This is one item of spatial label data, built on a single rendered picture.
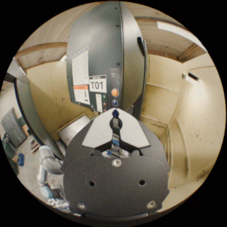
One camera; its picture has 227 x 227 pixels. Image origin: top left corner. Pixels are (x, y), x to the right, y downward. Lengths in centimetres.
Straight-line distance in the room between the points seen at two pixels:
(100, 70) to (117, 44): 12
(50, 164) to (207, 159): 95
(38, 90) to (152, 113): 215
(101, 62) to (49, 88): 124
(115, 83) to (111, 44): 16
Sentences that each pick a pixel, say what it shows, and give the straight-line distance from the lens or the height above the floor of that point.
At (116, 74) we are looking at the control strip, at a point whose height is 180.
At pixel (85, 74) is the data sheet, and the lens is 34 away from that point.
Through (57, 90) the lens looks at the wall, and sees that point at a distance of 145.
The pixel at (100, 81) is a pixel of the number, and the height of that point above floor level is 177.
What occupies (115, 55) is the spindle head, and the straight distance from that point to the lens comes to 25.
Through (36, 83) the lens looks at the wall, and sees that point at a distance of 143.
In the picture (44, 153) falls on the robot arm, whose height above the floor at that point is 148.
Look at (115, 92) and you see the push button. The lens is 23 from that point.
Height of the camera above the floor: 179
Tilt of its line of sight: 32 degrees down
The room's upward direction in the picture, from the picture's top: straight up
